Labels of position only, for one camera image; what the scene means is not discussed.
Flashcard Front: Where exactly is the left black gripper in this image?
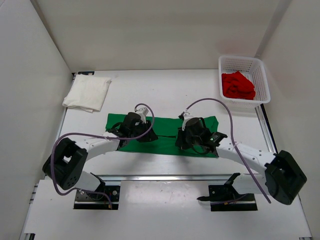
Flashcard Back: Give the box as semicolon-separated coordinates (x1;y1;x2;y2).
129;119;159;142

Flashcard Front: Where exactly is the green t shirt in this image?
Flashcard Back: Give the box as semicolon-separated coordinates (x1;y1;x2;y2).
105;113;219;158

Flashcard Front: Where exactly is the white t shirt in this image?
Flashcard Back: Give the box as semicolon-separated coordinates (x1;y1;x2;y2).
62;74;112;113

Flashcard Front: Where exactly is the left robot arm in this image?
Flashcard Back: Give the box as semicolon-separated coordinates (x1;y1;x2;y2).
42;107;158;200

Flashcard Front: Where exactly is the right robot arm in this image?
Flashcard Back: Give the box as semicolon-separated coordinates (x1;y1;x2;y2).
175;116;307;205

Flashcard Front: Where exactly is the red t shirt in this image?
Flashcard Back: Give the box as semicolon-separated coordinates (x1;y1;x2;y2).
221;71;256;101

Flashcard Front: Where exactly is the blue table label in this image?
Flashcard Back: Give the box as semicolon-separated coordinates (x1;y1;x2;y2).
77;71;95;76

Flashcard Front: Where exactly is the white plastic basket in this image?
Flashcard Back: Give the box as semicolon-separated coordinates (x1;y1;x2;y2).
218;55;271;109

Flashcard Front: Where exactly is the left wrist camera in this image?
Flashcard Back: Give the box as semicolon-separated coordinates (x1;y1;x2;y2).
134;107;149;124

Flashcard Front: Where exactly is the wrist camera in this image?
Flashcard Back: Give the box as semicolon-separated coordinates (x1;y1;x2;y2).
134;107;149;124
178;111;194;131

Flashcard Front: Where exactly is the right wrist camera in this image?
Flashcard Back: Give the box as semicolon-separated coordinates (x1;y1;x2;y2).
178;111;194;131

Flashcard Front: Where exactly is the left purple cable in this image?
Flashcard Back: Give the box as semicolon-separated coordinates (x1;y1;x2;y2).
49;102;156;208

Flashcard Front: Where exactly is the aluminium front rail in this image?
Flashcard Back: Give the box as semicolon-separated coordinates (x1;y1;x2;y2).
44;173;286;183

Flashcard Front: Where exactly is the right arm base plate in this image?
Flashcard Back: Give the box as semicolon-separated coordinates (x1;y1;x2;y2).
197;173;258;212

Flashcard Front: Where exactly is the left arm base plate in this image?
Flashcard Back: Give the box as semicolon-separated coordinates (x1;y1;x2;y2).
73;179;122;211

